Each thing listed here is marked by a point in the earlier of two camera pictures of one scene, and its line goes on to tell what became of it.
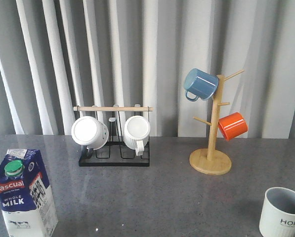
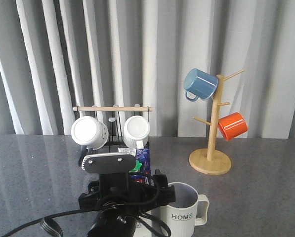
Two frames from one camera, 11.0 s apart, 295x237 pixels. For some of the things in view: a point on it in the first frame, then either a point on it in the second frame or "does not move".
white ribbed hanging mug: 136,131 does not move
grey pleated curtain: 46,57 does not move
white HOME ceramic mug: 282,213 -> 180,216
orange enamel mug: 232,125 does not move
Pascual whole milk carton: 26,200 -> 142,174
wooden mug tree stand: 209,161 does not move
